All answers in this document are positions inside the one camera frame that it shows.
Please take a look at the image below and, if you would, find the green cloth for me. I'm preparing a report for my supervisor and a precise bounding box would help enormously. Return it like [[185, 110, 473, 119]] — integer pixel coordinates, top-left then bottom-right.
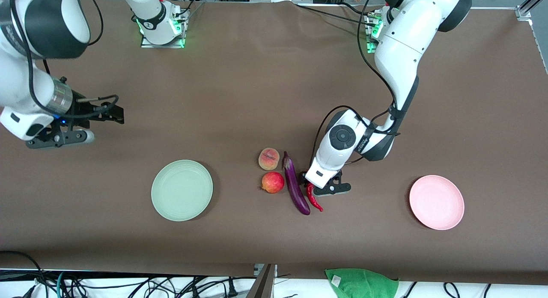
[[325, 268, 399, 298]]

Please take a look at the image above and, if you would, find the aluminium frame profile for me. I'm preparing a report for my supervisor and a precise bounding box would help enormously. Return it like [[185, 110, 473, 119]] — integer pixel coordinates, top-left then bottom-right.
[[516, 0, 548, 72]]

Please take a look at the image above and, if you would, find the peach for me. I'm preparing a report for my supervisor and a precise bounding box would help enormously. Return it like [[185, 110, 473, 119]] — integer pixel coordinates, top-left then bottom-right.
[[258, 148, 280, 171]]

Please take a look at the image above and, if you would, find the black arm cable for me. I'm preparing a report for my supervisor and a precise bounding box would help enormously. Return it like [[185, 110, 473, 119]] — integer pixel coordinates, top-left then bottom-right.
[[315, 0, 401, 166], [8, 0, 119, 119]]

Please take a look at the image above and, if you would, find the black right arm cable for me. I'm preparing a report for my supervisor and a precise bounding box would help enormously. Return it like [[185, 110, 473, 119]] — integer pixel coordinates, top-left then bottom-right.
[[8, 0, 119, 119]]

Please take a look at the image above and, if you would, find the red chili pepper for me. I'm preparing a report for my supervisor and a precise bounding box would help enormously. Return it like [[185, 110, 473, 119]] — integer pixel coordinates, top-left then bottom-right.
[[306, 182, 324, 212]]

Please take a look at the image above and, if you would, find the aluminium profile post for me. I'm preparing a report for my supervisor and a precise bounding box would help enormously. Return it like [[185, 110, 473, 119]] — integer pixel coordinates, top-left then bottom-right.
[[246, 264, 277, 298]]

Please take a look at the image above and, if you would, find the purple eggplant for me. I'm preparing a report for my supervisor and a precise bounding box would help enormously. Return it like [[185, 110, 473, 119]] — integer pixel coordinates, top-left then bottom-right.
[[282, 151, 311, 216]]

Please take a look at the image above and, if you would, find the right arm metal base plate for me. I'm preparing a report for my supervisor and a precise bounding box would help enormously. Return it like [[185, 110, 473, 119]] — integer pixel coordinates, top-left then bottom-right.
[[140, 7, 185, 49]]

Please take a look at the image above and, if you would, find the light green plate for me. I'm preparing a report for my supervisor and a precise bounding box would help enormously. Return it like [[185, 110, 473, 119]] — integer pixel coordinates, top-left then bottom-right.
[[151, 159, 214, 222]]

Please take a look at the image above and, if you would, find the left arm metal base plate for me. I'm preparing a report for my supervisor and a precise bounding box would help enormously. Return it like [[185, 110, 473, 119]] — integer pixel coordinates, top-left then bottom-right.
[[364, 13, 382, 54]]

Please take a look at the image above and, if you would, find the brown table cover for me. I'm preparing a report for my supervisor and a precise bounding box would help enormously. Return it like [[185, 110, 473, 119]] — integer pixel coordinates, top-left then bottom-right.
[[0, 0, 548, 286]]

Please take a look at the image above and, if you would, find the pink plate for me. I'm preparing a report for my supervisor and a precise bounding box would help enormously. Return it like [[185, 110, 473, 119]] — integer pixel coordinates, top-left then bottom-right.
[[409, 175, 465, 231]]

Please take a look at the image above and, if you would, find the thin black cable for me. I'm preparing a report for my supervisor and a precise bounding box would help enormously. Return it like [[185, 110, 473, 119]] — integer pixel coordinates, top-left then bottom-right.
[[295, 3, 369, 27]]

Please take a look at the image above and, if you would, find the red pomegranate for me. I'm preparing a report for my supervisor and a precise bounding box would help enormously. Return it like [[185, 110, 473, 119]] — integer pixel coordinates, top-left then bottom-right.
[[258, 171, 286, 194]]

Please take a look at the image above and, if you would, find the thick black cable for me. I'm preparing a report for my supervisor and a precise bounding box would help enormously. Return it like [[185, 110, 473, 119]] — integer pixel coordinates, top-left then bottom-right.
[[0, 250, 48, 298]]

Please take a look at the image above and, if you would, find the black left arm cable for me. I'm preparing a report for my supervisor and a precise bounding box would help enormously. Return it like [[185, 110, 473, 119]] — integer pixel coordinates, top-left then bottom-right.
[[315, 0, 401, 166]]

